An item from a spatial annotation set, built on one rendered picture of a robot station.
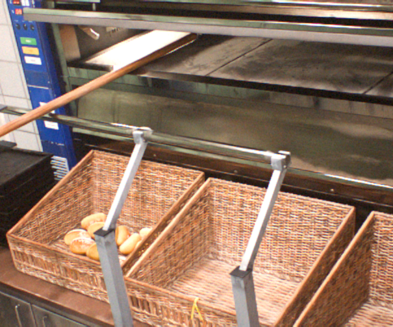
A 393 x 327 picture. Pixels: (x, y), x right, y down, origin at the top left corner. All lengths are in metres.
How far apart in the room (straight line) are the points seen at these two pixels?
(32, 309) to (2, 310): 0.19
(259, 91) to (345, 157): 0.33
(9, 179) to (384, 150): 1.37
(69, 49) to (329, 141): 1.11
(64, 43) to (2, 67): 0.41
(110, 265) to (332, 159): 0.72
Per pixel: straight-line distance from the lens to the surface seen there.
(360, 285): 2.45
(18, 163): 3.18
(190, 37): 3.08
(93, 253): 2.88
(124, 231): 2.94
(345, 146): 2.42
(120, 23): 2.58
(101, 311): 2.65
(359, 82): 2.48
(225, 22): 2.31
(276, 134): 2.54
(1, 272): 3.02
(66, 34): 3.07
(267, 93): 2.49
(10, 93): 3.41
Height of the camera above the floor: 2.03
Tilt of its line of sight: 24 degrees down
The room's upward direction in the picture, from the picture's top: 9 degrees counter-clockwise
